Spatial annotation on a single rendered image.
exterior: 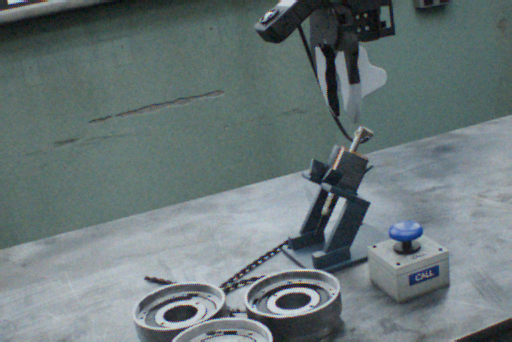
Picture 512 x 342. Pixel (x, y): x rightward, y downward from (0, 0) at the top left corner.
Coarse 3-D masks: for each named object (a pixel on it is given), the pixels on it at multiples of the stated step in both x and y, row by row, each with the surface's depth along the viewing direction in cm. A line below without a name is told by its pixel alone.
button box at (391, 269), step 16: (416, 240) 79; (368, 256) 80; (384, 256) 77; (400, 256) 76; (416, 256) 75; (432, 256) 75; (448, 256) 76; (384, 272) 77; (400, 272) 74; (416, 272) 75; (432, 272) 75; (448, 272) 76; (384, 288) 78; (400, 288) 75; (416, 288) 75; (432, 288) 76
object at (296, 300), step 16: (288, 272) 78; (304, 272) 78; (320, 272) 77; (256, 288) 77; (272, 288) 77; (304, 288) 76; (336, 288) 74; (272, 304) 74; (288, 304) 76; (304, 304) 76; (336, 304) 71; (256, 320) 71; (272, 320) 69; (288, 320) 69; (304, 320) 69; (320, 320) 69; (336, 320) 72; (272, 336) 70; (288, 336) 69; (304, 336) 70; (320, 336) 71
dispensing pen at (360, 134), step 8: (360, 128) 87; (360, 136) 87; (368, 136) 88; (352, 144) 87; (336, 152) 87; (352, 152) 87; (328, 160) 88; (328, 168) 87; (320, 176) 88; (328, 200) 88; (328, 208) 88; (320, 224) 88; (312, 240) 88
